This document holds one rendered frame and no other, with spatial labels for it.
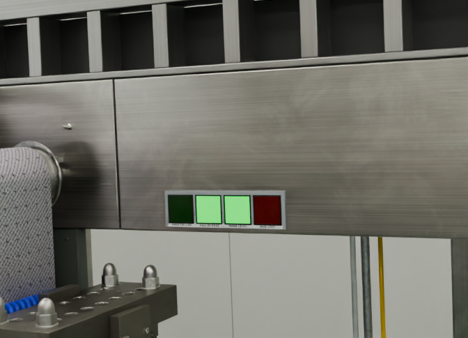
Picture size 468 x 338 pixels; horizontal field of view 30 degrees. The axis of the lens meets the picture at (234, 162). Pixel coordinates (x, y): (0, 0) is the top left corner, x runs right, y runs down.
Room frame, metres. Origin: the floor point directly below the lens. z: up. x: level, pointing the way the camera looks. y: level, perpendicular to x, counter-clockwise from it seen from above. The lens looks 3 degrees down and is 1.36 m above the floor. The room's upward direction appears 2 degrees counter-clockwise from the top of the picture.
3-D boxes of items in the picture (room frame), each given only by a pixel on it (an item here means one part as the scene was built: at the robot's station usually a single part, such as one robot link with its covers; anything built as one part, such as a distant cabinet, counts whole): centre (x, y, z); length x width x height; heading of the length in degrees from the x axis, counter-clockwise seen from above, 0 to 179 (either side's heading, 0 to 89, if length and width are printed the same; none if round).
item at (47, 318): (1.40, 0.31, 1.05); 0.04 x 0.04 x 0.04
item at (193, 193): (1.61, 0.02, 1.18); 0.25 x 0.01 x 0.07; 64
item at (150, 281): (1.69, 0.17, 1.05); 0.04 x 0.04 x 0.04
